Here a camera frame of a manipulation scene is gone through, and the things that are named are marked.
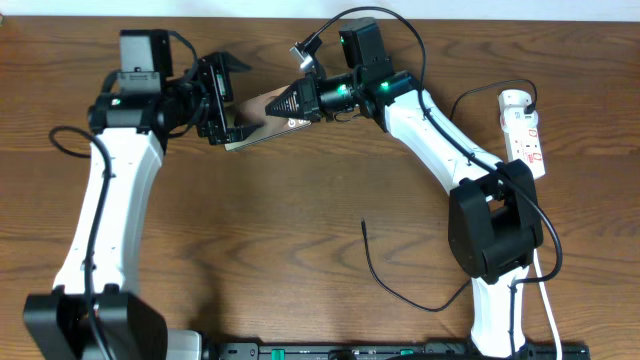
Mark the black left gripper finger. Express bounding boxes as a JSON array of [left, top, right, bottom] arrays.
[[220, 52, 252, 73], [226, 124, 263, 143]]

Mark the Samsung Galaxy smartphone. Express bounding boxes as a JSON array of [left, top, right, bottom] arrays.
[[224, 86, 311, 151]]

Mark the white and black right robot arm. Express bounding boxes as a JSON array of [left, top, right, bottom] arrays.
[[265, 17, 543, 358]]

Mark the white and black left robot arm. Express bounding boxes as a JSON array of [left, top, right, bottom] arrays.
[[23, 29, 250, 359]]

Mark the white power strip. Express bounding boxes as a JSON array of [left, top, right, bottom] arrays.
[[498, 89, 546, 180]]

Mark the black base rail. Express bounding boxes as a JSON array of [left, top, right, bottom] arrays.
[[200, 338, 591, 360]]

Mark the white power strip cord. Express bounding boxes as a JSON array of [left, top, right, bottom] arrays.
[[529, 179, 564, 360]]

